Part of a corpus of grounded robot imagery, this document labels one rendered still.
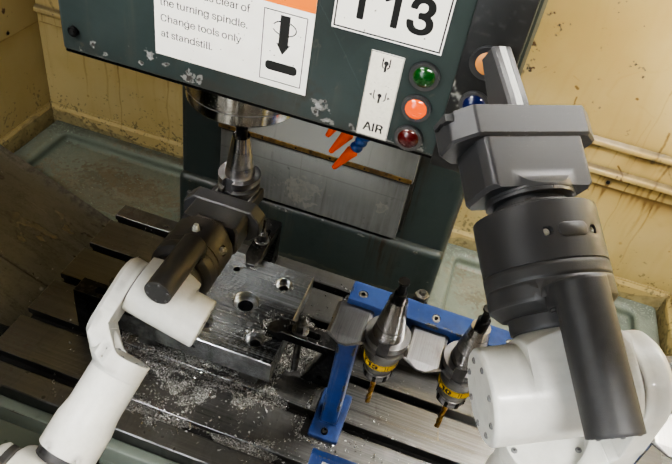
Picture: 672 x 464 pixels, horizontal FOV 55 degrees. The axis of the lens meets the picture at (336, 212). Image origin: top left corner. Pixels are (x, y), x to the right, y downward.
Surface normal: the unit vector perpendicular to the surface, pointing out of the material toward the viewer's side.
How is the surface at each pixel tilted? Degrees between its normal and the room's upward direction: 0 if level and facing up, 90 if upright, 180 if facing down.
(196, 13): 90
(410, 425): 0
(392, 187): 90
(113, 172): 0
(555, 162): 30
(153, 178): 0
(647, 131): 90
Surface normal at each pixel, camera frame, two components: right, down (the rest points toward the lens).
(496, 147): 0.23, -0.33
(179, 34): -0.29, 0.58
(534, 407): 0.06, -0.01
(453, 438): 0.14, -0.76
